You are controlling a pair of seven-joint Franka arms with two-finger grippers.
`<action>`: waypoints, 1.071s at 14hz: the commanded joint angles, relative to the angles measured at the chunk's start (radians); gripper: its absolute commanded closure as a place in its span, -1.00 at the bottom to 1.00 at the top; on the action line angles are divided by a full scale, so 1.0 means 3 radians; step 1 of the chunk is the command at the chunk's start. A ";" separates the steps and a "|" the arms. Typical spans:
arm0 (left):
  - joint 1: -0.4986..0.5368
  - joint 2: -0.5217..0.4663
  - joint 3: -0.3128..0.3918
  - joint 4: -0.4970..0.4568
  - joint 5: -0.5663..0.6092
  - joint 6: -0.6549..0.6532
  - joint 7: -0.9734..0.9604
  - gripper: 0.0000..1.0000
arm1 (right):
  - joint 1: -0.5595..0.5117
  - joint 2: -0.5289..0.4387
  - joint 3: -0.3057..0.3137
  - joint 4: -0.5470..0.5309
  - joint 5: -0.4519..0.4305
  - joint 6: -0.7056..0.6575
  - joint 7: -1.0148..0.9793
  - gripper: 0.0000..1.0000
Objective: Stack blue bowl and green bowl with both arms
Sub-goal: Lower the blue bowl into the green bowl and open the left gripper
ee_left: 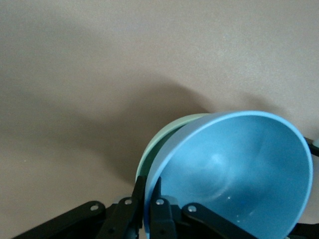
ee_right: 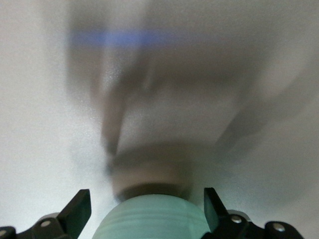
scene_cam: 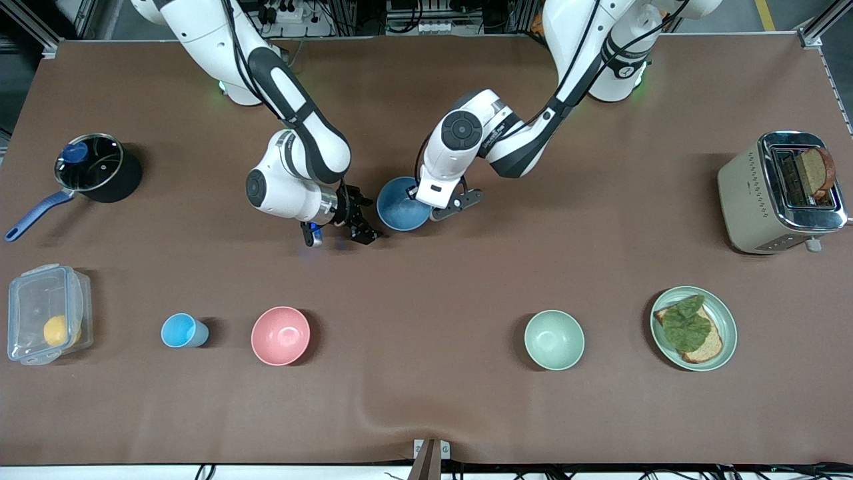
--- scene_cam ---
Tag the brown bread slice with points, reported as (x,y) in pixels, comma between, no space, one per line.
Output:
(710,348)

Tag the clear plastic lidded container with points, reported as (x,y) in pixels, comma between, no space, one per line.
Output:
(30,300)

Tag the blue bowl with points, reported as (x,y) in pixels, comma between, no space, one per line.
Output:
(400,210)

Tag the green lettuce leaf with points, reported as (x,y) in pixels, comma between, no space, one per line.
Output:
(686,326)

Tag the light blue cup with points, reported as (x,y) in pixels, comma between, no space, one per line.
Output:
(178,330)

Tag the pink bowl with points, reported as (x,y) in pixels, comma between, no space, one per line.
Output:
(280,336)

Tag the metal table clamp bracket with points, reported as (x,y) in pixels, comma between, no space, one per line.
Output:
(443,450)

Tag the orange snack bag pile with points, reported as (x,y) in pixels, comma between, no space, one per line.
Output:
(536,26)

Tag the white power strip with plugs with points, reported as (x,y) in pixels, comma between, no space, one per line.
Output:
(306,28)

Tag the aluminium frame profile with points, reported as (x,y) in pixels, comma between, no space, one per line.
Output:
(48,48)
(810,36)

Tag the yellow lemon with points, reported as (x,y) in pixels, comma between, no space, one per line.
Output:
(58,330)

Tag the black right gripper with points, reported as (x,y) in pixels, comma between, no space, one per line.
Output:
(348,208)

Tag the brown table cover cloth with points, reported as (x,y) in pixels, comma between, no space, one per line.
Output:
(426,333)

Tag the light green bowl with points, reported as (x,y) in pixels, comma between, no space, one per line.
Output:
(554,340)

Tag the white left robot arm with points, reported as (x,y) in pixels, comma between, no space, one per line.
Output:
(460,133)

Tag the light green plate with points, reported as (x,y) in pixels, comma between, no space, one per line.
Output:
(726,320)

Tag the glass lid with blue knob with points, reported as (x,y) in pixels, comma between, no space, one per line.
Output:
(93,166)

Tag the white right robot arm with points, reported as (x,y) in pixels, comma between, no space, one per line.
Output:
(300,153)

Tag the brown toast slice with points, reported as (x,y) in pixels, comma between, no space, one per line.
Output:
(816,170)

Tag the beige and chrome toaster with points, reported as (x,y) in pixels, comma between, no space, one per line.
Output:
(746,200)

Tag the small white power strip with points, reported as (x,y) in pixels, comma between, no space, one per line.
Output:
(440,28)

